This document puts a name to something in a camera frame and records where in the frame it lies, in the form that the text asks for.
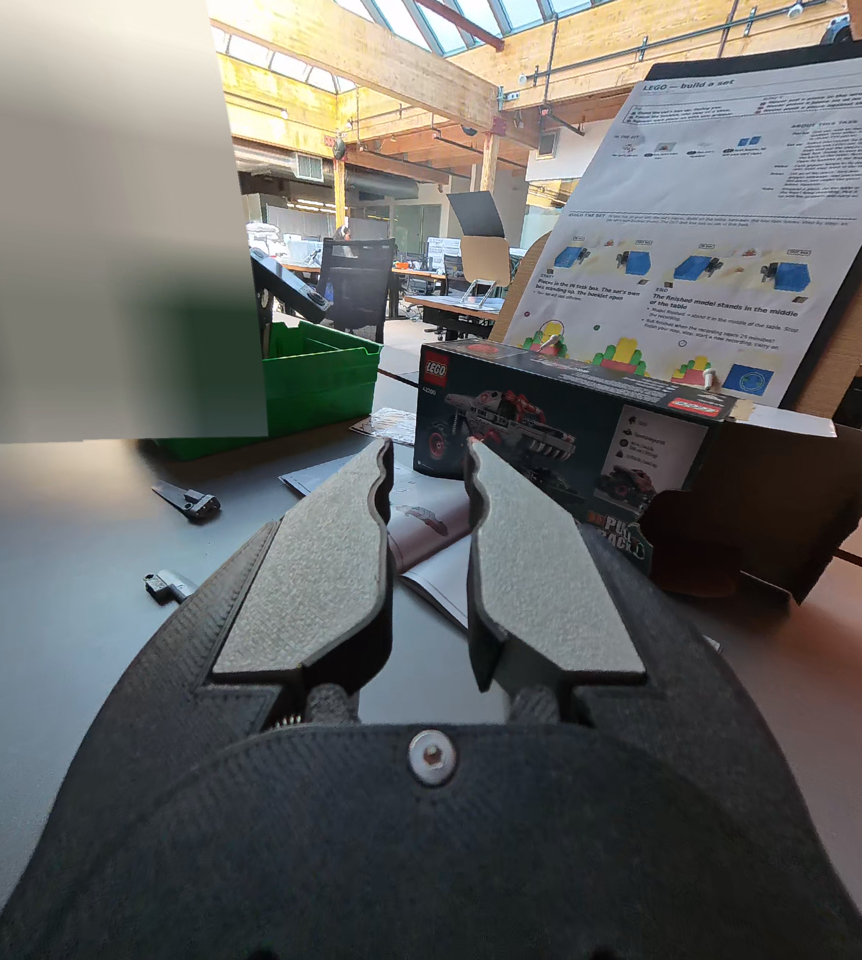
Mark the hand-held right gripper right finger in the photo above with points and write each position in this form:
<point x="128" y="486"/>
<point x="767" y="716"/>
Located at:
<point x="543" y="592"/>

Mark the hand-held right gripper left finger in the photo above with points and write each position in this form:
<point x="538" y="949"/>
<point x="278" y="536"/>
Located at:
<point x="311" y="585"/>

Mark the grey lego beam axle assembly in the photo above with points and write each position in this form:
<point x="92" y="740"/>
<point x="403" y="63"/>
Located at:
<point x="170" y="583"/>

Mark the lego instruction booklet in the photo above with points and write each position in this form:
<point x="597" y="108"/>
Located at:
<point x="431" y="525"/>

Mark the white red-printed lego panel assembly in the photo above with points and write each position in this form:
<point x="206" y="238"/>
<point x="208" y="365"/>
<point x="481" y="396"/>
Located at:
<point x="185" y="498"/>

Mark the lego sticker sheet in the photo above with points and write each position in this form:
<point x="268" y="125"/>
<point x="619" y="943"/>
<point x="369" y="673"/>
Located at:
<point x="386" y="426"/>

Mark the black lego set box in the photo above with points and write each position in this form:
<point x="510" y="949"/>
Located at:
<point x="551" y="405"/>

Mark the green plastic bin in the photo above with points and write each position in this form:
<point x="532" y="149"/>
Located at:
<point x="318" y="375"/>

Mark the brown cardboard box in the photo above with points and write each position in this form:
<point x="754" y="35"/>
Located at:
<point x="775" y="510"/>

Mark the black office chair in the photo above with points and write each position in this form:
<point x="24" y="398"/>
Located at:
<point x="356" y="285"/>

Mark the black angled device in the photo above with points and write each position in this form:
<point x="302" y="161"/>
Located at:
<point x="288" y="281"/>

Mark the metal laptop stand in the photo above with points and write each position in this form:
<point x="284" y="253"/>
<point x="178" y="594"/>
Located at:
<point x="482" y="292"/>

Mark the black cardboard panel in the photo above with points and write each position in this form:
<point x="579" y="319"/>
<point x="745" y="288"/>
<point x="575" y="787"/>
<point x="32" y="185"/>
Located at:
<point x="479" y="216"/>

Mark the white printed task board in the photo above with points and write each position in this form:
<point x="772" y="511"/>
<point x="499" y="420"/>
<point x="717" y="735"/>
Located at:
<point x="730" y="195"/>

